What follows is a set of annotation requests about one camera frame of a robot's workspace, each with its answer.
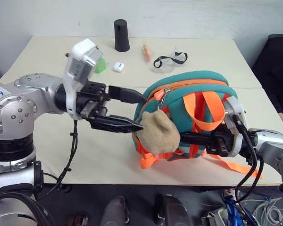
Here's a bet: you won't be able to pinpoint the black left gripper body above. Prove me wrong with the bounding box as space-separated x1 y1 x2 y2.
75 81 110 123

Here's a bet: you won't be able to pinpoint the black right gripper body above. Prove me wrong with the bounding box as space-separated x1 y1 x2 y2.
206 126 234 157

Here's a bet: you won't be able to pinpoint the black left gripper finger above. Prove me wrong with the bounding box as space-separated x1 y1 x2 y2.
108 85 147 104
88 114 144 134

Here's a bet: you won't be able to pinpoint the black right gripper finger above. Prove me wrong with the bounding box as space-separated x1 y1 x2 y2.
179 132 216 148

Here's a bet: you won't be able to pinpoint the orange and teal backpack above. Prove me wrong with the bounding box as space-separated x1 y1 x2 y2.
132 70 264 180

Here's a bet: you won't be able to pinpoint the small white earbud box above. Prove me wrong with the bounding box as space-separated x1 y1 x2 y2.
112 62 125 72

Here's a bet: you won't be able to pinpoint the beige plush backpack pendant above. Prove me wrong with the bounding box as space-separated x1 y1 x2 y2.
137 109 181 156

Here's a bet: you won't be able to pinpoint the small green block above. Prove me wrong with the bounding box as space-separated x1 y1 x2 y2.
93 58 107 74

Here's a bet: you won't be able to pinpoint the orange pen in clear wrapper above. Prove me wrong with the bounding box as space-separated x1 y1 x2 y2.
141 44 155 63

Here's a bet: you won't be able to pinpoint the black tapered cup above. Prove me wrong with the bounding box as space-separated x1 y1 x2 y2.
113 19 131 53

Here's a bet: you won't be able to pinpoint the dark rounded shape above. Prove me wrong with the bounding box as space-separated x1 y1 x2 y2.
154 193 194 226
101 195 129 226

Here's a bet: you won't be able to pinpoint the black chair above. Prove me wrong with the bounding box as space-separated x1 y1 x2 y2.
251 34 283 132

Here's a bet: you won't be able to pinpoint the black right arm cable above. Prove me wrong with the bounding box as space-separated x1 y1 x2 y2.
232 114 265 212

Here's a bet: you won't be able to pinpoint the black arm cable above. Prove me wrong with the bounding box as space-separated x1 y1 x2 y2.
232 114 265 212
36 119 79 201

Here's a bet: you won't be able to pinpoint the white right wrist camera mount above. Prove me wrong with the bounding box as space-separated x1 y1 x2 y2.
223 96 249 157

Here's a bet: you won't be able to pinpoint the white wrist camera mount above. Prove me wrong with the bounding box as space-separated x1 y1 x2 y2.
62 39 105 121
223 96 249 157

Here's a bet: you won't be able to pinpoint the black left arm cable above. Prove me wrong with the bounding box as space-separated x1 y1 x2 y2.
36 119 79 201

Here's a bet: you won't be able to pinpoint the clear goggles with black strap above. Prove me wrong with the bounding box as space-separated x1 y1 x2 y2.
152 48 188 73

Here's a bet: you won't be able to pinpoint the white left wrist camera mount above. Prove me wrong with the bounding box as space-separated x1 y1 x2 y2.
62 39 105 121

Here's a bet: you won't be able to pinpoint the blue cable bundle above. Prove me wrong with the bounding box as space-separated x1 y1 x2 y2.
223 188 253 226

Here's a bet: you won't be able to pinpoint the white cable bundle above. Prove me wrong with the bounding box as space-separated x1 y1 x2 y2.
240 196 283 226

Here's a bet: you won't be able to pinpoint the thick black torso hose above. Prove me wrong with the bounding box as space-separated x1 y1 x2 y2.
0 192 55 226

